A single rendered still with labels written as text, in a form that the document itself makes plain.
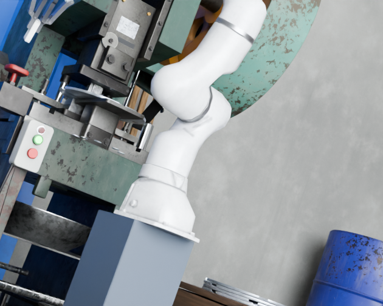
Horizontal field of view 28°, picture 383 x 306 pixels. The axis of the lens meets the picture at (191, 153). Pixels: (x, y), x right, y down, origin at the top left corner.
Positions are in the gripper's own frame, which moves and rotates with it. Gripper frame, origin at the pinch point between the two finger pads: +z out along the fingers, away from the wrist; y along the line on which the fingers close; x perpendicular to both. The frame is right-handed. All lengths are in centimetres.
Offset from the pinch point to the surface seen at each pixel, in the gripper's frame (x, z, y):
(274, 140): 143, 24, 192
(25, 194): 104, 95, 64
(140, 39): 20.8, -9.3, 38.5
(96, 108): -0.4, 12.7, 29.3
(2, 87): -11.3, 16.0, -2.3
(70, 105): 11.0, 18.8, 25.9
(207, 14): 44, -26, 65
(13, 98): -11.9, 17.4, 1.7
